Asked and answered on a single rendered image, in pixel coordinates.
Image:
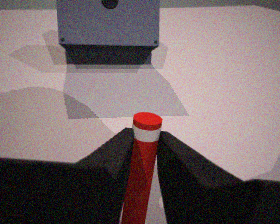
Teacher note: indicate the red peg with white band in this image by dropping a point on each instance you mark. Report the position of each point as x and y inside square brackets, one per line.
[147, 127]

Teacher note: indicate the grey square panel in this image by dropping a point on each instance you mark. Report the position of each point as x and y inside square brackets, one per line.
[108, 31]

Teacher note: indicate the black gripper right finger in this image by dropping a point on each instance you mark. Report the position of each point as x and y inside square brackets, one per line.
[197, 191]

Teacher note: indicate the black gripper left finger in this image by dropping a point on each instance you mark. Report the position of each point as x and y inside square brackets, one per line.
[90, 191]

